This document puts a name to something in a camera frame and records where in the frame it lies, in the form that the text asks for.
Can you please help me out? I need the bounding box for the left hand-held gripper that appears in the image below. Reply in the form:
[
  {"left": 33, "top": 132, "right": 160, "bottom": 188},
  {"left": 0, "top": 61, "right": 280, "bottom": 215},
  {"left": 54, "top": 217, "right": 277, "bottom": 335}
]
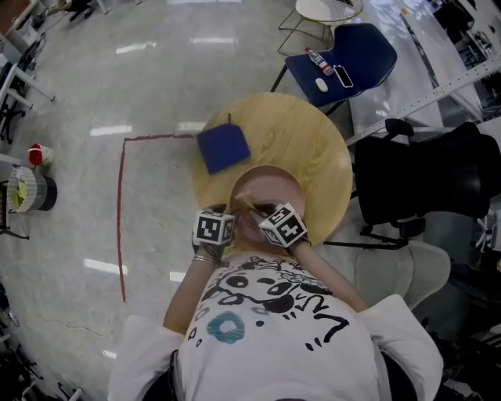
[{"left": 191, "top": 209, "right": 236, "bottom": 247}]

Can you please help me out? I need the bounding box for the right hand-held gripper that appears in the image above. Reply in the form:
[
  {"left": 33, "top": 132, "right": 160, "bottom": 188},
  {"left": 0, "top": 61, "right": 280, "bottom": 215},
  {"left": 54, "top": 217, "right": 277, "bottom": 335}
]
[{"left": 250, "top": 201, "right": 309, "bottom": 249}]

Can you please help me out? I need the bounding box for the pink big plate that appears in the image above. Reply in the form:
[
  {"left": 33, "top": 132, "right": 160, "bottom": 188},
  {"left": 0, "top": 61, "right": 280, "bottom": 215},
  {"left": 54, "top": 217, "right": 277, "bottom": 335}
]
[{"left": 229, "top": 164, "right": 307, "bottom": 255}]

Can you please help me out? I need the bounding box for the person's left forearm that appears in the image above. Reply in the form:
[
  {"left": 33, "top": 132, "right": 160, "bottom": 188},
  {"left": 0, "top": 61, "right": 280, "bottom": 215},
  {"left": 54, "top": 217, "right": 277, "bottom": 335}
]
[{"left": 162, "top": 242, "right": 228, "bottom": 334}]

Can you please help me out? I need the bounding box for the person's right forearm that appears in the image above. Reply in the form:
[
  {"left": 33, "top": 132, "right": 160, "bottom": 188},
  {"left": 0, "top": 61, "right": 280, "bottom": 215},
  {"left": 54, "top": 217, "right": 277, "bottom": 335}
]
[{"left": 291, "top": 238, "right": 369, "bottom": 312}]

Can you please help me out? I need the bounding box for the blue cloth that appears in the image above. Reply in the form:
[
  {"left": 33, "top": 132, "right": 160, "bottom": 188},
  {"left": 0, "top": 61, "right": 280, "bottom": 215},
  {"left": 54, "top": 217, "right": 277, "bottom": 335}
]
[{"left": 196, "top": 113, "right": 251, "bottom": 175}]

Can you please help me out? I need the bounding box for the round wooden table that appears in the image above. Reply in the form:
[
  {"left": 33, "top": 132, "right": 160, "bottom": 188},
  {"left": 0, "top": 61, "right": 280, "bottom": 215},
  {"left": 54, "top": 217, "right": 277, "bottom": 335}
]
[{"left": 190, "top": 92, "right": 353, "bottom": 246}]

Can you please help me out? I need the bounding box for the red floor tape line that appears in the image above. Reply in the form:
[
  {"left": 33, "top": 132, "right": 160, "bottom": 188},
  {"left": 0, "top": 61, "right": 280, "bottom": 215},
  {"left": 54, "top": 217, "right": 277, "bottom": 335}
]
[{"left": 117, "top": 133, "right": 196, "bottom": 303}]

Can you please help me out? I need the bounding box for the person's white printed t-shirt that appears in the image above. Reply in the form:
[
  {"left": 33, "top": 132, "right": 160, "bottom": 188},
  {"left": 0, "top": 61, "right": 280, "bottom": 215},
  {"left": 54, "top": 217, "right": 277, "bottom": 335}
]
[{"left": 107, "top": 250, "right": 445, "bottom": 401}]

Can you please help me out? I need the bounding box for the grey upholstered chair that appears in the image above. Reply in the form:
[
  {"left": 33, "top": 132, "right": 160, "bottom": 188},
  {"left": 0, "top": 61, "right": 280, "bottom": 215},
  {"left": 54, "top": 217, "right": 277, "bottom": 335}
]
[{"left": 354, "top": 239, "right": 451, "bottom": 310}]

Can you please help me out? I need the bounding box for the black smartphone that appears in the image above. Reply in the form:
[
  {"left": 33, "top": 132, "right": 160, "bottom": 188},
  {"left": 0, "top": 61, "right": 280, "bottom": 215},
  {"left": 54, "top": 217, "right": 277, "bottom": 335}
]
[{"left": 332, "top": 65, "right": 355, "bottom": 88}]

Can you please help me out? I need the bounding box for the clear water bottle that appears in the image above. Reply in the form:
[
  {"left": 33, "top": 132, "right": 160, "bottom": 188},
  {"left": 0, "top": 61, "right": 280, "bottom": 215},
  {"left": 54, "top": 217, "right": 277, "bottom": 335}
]
[{"left": 305, "top": 47, "right": 333, "bottom": 76}]

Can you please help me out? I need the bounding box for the black mesh office chair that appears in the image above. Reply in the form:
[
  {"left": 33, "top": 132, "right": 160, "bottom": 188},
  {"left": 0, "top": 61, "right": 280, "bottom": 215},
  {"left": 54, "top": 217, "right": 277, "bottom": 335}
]
[{"left": 354, "top": 119, "right": 501, "bottom": 250}]

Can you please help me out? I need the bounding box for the grey and white trash bin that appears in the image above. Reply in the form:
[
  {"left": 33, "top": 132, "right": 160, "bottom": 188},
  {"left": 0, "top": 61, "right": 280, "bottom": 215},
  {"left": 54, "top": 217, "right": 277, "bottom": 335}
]
[{"left": 7, "top": 164, "right": 59, "bottom": 215}]

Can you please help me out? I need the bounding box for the blue chair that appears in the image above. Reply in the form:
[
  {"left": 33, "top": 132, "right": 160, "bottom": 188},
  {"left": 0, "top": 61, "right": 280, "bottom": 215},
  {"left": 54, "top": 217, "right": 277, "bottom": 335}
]
[{"left": 284, "top": 23, "right": 398, "bottom": 109}]

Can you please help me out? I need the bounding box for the red and white bucket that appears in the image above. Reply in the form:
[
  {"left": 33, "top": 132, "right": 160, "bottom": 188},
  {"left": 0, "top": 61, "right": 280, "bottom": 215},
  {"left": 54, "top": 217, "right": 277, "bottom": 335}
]
[{"left": 28, "top": 143, "right": 55, "bottom": 168}]

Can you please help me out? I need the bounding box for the white metal storage rack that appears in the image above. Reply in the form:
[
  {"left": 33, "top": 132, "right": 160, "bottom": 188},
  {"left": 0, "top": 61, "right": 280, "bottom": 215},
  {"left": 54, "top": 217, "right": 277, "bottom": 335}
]
[{"left": 344, "top": 0, "right": 501, "bottom": 146}]

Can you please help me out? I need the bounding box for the black desk chair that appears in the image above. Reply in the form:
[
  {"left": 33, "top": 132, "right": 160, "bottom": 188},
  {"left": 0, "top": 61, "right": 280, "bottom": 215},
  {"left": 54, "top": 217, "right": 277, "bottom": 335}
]
[{"left": 0, "top": 97, "right": 27, "bottom": 142}]

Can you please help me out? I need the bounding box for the white desk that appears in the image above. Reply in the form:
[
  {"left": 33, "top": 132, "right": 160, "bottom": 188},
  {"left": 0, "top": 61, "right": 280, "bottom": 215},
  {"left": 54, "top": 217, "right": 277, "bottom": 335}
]
[{"left": 0, "top": 64, "right": 56, "bottom": 114}]

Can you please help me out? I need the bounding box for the silver bracelet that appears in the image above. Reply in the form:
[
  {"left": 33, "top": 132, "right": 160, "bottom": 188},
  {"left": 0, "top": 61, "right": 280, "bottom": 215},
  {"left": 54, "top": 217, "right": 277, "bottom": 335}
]
[{"left": 191, "top": 254, "right": 224, "bottom": 268}]

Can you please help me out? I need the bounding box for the gold wire chair white cushion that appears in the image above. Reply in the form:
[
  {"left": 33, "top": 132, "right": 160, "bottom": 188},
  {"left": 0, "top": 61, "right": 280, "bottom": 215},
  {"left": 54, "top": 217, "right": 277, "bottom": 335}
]
[{"left": 278, "top": 0, "right": 365, "bottom": 56}]

